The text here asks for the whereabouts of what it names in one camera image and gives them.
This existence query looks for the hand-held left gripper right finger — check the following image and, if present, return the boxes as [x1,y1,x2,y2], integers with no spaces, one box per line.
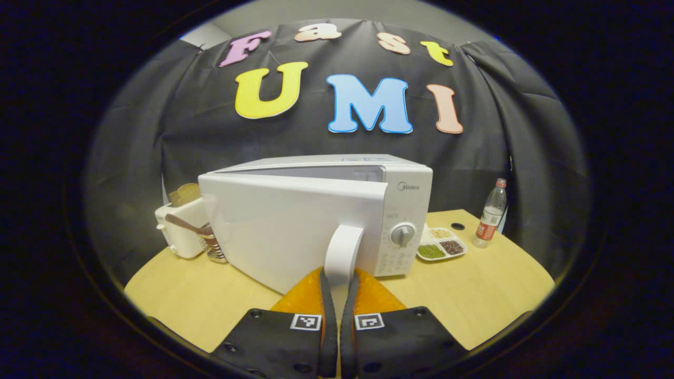
[340,268,469,379]

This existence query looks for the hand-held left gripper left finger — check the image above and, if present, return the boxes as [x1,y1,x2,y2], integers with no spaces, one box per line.
[211,267,338,379]

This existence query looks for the white microwave oven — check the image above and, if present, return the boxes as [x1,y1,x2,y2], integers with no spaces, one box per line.
[197,154,434,295]

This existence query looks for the white divided plate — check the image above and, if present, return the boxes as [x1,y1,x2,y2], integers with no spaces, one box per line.
[416,224,468,262]

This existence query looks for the white toaster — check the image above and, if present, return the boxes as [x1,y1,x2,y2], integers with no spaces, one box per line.
[154,197,211,260]

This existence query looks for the clear plastic water bottle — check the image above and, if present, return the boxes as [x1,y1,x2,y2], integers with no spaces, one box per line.
[472,178,508,248]

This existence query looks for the brown toast slice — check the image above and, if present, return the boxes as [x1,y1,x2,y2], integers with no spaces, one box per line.
[168,183,202,207]

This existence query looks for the black backdrop cloth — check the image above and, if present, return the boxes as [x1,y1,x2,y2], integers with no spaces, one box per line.
[84,18,590,285]

